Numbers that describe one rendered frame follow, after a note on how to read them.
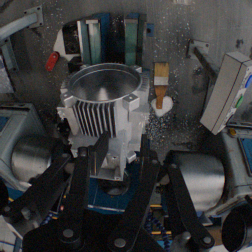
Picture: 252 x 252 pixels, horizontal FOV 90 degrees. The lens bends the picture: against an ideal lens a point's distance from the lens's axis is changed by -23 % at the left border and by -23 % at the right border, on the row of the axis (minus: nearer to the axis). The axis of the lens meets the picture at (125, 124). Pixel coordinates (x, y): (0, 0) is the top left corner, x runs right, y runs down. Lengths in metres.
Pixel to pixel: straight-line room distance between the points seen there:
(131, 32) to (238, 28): 0.36
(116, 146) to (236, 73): 0.26
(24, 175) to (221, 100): 0.66
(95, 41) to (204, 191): 0.56
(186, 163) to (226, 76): 0.35
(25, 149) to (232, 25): 0.85
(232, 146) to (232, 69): 0.44
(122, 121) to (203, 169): 0.35
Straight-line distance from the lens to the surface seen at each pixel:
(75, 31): 0.50
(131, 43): 0.41
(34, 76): 0.73
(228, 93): 0.32
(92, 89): 0.44
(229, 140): 0.70
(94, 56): 0.44
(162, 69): 0.56
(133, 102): 0.28
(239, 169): 0.64
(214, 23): 0.55
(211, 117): 0.36
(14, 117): 0.83
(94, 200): 0.72
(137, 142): 0.39
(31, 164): 0.63
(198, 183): 0.56
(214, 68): 0.42
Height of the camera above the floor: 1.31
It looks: 43 degrees down
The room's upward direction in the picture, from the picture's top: 171 degrees counter-clockwise
